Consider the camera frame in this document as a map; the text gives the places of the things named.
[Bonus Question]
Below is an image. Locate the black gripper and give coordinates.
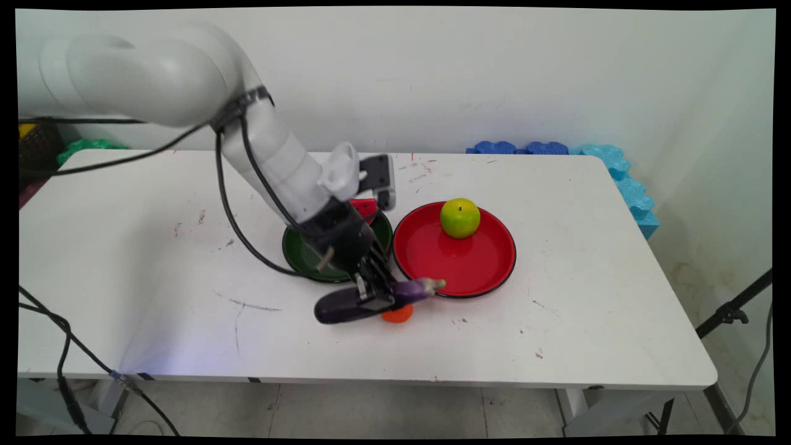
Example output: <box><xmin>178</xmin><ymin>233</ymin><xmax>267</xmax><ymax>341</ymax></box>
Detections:
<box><xmin>302</xmin><ymin>199</ymin><xmax>401</xmax><ymax>312</ymax></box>

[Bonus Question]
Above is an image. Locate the purple toy eggplant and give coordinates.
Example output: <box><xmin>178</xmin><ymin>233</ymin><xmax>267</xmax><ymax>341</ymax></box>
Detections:
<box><xmin>314</xmin><ymin>278</ymin><xmax>447</xmax><ymax>326</ymax></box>

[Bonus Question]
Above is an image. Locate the red toy block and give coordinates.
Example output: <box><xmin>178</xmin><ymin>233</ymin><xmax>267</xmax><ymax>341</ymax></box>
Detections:
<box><xmin>349</xmin><ymin>198</ymin><xmax>379</xmax><ymax>226</ymax></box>

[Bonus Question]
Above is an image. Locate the dark green plate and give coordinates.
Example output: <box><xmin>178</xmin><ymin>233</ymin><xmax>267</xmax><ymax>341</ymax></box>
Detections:
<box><xmin>282</xmin><ymin>210</ymin><xmax>394</xmax><ymax>284</ymax></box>

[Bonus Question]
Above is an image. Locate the red plate with black rim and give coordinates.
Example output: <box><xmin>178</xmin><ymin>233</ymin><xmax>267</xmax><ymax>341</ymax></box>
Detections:
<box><xmin>392</xmin><ymin>201</ymin><xmax>517</xmax><ymax>299</ymax></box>

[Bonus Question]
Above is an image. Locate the green apple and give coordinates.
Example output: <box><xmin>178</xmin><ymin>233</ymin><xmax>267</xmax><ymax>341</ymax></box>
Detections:
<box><xmin>439</xmin><ymin>198</ymin><xmax>481</xmax><ymax>240</ymax></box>

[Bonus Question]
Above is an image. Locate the dark blue foam mat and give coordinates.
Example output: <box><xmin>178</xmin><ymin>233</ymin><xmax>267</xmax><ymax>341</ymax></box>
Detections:
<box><xmin>465</xmin><ymin>141</ymin><xmax>517</xmax><ymax>155</ymax></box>
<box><xmin>515</xmin><ymin>142</ymin><xmax>570</xmax><ymax>155</ymax></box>

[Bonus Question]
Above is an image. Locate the white table leg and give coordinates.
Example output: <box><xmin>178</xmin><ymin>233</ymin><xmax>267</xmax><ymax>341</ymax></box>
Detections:
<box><xmin>555</xmin><ymin>387</ymin><xmax>619</xmax><ymax>437</ymax></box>

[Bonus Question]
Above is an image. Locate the cyan foam mat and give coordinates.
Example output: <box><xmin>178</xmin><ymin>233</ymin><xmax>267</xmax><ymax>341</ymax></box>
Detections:
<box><xmin>569</xmin><ymin>144</ymin><xmax>660</xmax><ymax>240</ymax></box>

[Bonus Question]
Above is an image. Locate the green foam mat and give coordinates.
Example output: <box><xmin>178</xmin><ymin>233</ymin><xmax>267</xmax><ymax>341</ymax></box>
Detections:
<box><xmin>57</xmin><ymin>138</ymin><xmax>130</xmax><ymax>166</ymax></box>

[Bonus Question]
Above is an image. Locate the black tripod stand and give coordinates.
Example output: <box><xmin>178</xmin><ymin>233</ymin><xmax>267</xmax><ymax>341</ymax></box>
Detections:
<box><xmin>658</xmin><ymin>268</ymin><xmax>774</xmax><ymax>435</ymax></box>

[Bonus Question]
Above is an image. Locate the dark red foam mat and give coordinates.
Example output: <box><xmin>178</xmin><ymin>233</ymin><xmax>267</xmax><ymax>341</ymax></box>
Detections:
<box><xmin>19</xmin><ymin>178</ymin><xmax>49</xmax><ymax>210</ymax></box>

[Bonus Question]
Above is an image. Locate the black plastic crate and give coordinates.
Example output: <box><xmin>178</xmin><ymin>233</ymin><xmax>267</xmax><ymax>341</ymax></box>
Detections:
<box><xmin>19</xmin><ymin>122</ymin><xmax>66</xmax><ymax>179</ymax></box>

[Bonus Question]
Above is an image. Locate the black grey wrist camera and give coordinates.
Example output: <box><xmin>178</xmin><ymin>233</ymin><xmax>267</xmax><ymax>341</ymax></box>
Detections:
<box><xmin>358</xmin><ymin>154</ymin><xmax>397</xmax><ymax>212</ymax></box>

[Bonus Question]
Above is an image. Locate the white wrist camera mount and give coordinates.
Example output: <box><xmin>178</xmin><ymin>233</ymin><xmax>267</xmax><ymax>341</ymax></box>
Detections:
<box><xmin>318</xmin><ymin>142</ymin><xmax>362</xmax><ymax>201</ymax></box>

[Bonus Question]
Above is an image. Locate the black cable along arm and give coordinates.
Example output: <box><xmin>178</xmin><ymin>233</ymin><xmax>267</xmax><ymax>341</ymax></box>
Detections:
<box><xmin>240</xmin><ymin>116</ymin><xmax>310</xmax><ymax>234</ymax></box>

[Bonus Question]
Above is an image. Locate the black looping arm cable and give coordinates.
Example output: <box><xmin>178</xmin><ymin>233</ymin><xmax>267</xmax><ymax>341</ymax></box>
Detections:
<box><xmin>214</xmin><ymin>130</ymin><xmax>337</xmax><ymax>278</ymax></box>

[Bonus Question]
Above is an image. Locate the black strap on arm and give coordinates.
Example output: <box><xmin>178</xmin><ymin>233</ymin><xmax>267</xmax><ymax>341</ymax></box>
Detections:
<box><xmin>209</xmin><ymin>86</ymin><xmax>276</xmax><ymax>132</ymax></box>

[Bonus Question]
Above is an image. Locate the black cable to arm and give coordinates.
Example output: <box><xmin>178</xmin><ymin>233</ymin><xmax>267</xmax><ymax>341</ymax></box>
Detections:
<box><xmin>19</xmin><ymin>121</ymin><xmax>212</xmax><ymax>178</ymax></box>

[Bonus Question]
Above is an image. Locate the black cable with grey connector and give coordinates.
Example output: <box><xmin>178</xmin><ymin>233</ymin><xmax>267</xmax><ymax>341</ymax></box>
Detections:
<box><xmin>19</xmin><ymin>286</ymin><xmax>181</xmax><ymax>437</ymax></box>

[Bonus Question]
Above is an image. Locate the thick black hanging cable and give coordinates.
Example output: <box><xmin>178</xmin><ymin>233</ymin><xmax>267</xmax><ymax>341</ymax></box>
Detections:
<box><xmin>19</xmin><ymin>303</ymin><xmax>93</xmax><ymax>434</ymax></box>

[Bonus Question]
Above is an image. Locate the grey cable by tripod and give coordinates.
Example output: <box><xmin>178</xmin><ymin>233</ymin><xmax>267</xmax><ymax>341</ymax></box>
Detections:
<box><xmin>726</xmin><ymin>302</ymin><xmax>774</xmax><ymax>434</ymax></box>

